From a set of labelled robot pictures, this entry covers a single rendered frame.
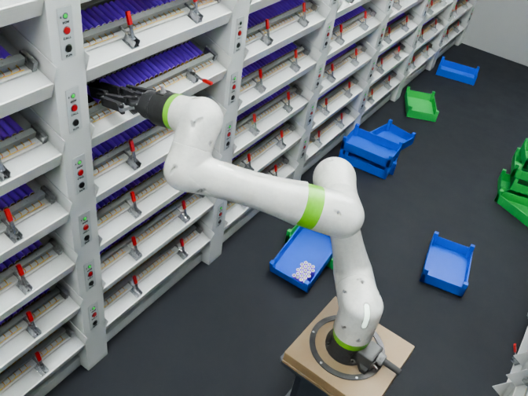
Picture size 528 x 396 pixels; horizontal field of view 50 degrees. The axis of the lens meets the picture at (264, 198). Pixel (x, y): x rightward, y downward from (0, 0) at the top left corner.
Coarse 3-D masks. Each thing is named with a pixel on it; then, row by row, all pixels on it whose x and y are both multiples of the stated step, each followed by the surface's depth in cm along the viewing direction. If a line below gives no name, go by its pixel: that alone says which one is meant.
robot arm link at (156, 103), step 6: (162, 90) 141; (168, 90) 142; (156, 96) 140; (162, 96) 140; (168, 96) 139; (150, 102) 140; (156, 102) 139; (162, 102) 139; (150, 108) 140; (156, 108) 139; (162, 108) 138; (150, 114) 141; (156, 114) 140; (162, 114) 139; (150, 120) 143; (156, 120) 141; (162, 120) 140
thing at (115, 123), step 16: (208, 48) 190; (128, 64) 173; (208, 64) 189; (224, 64) 191; (176, 80) 178; (128, 112) 162; (96, 128) 153; (112, 128) 156; (128, 128) 164; (96, 144) 155
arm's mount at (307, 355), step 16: (336, 304) 200; (320, 320) 194; (304, 336) 188; (320, 336) 188; (384, 336) 192; (288, 352) 182; (304, 352) 183; (320, 352) 184; (384, 352) 187; (400, 352) 188; (304, 368) 179; (320, 368) 179; (336, 368) 180; (352, 368) 180; (384, 368) 182; (320, 384) 178; (336, 384) 175; (352, 384) 176; (368, 384) 177; (384, 384) 177
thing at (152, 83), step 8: (208, 56) 188; (184, 64) 180; (192, 64) 182; (200, 64) 186; (168, 72) 175; (176, 72) 177; (184, 72) 181; (152, 80) 170; (160, 80) 172; (168, 80) 176; (160, 88) 172; (96, 112) 154; (112, 112) 158; (96, 120) 154
